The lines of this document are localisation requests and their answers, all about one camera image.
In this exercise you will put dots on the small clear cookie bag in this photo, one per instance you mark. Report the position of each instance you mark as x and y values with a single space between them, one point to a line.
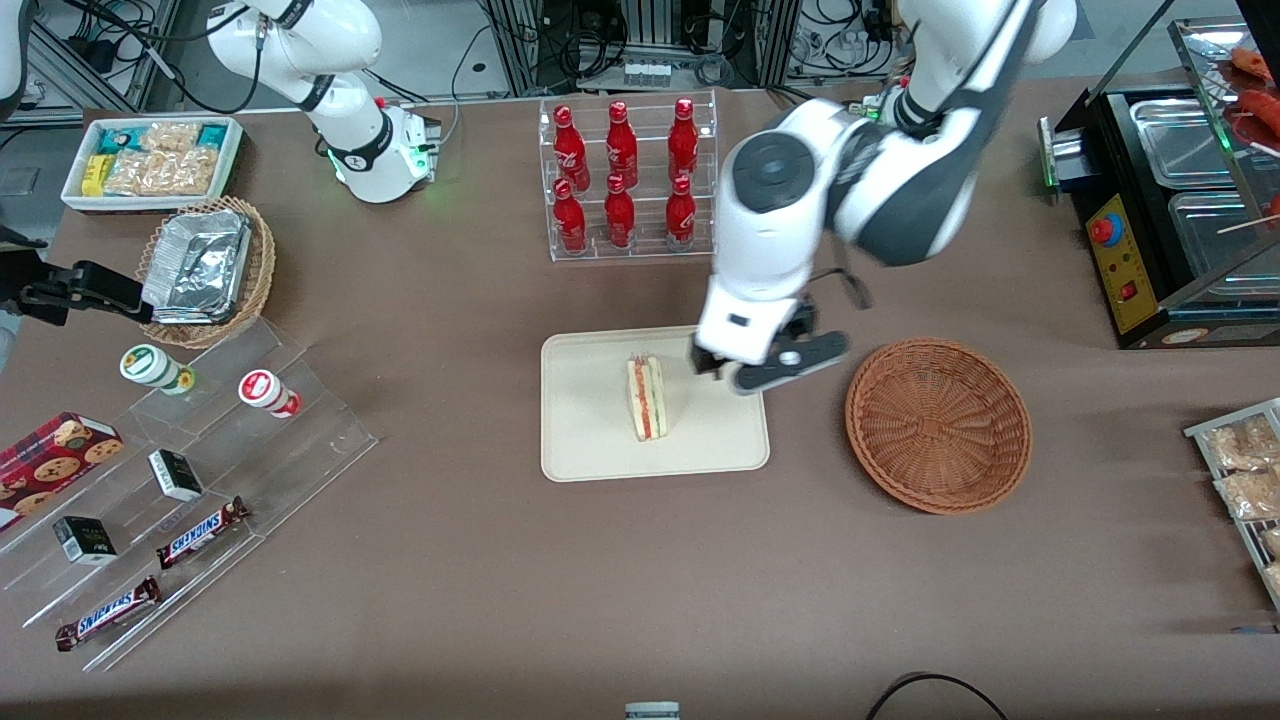
170 136

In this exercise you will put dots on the green lid cup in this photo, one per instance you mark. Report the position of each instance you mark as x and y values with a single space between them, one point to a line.
150 366

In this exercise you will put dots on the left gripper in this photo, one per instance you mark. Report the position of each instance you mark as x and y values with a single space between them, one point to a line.
703 358

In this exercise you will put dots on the small grey device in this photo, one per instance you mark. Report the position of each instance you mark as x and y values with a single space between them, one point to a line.
652 711

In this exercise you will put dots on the triangular sandwich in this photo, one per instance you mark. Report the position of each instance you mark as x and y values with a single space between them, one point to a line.
646 400

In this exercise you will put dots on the dark right wrist camera box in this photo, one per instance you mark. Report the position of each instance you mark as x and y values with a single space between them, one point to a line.
100 288

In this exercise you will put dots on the small black box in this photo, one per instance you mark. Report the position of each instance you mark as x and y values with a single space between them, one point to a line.
85 540
175 476

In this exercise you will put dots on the red lid cup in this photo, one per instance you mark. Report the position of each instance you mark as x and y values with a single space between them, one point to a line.
265 391

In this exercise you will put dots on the red cola bottle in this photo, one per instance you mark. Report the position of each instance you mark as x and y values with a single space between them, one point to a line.
683 142
571 150
570 222
621 148
680 218
619 218

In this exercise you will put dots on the Snickers bar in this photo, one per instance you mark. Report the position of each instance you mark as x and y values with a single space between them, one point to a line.
108 612
200 533

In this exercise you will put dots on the red cookie box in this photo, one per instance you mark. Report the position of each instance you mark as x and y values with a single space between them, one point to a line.
50 460

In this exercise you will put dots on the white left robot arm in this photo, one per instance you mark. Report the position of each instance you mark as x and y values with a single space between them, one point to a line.
780 220

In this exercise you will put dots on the clear acrylic bottle rack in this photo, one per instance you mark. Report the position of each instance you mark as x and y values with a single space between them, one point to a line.
648 215

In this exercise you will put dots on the black hot food warmer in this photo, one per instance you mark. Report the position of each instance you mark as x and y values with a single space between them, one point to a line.
1130 290

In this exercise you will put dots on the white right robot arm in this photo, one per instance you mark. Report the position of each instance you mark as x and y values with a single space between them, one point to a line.
360 150

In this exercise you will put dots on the stack of foil trays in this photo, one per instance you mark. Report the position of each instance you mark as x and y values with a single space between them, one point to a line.
195 265

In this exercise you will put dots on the tray of packaged snacks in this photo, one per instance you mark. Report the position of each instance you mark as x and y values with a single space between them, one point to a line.
1200 432

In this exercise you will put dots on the clear acrylic stepped stand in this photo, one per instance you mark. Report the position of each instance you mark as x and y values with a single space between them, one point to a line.
280 450

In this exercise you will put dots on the large clear cookie bag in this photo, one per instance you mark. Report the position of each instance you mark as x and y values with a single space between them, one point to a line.
160 172

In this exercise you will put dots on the white snack bin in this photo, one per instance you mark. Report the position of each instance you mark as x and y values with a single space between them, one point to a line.
72 195

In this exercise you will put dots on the white power strip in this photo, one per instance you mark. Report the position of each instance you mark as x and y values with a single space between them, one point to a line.
648 72

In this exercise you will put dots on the orange sausage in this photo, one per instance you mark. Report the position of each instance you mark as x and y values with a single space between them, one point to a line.
1262 105
1252 63

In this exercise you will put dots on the brown wicker basket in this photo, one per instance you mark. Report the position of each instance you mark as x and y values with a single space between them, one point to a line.
935 430

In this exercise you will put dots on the cream plastic tray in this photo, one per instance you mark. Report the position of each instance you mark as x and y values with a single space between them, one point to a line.
590 420

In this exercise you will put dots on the clear snack bag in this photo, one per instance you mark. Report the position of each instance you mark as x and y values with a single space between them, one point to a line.
1250 495
1245 442
1273 580
1272 542

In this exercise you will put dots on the light wicker basket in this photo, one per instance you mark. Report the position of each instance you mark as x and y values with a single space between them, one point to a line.
262 260

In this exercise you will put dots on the teal snack packet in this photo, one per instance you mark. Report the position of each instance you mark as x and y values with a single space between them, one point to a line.
211 135
120 139

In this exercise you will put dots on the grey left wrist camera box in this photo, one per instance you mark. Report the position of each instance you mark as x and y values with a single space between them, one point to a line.
790 362

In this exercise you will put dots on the yellow snack packet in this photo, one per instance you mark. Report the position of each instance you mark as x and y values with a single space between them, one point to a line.
94 175

